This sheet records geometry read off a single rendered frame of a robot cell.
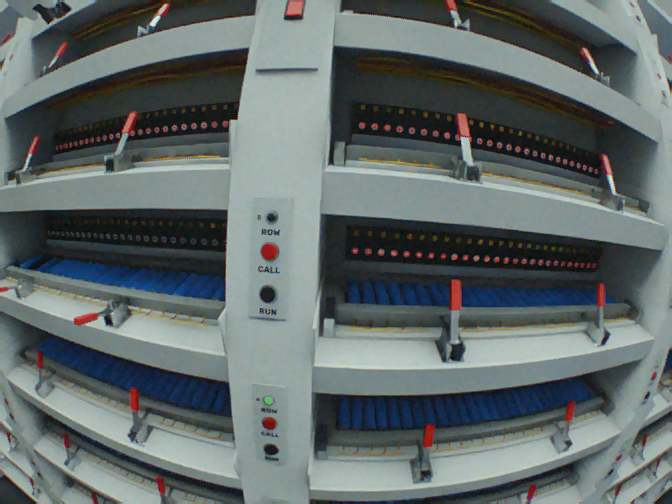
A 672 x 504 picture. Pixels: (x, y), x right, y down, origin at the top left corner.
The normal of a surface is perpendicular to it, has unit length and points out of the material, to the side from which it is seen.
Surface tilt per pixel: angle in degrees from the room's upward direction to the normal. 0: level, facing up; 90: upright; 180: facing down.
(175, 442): 18
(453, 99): 90
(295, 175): 90
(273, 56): 90
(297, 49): 90
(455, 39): 108
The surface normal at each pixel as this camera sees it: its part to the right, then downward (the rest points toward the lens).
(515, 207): -0.03, 0.37
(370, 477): 0.05, -0.93
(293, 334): 0.00, 0.07
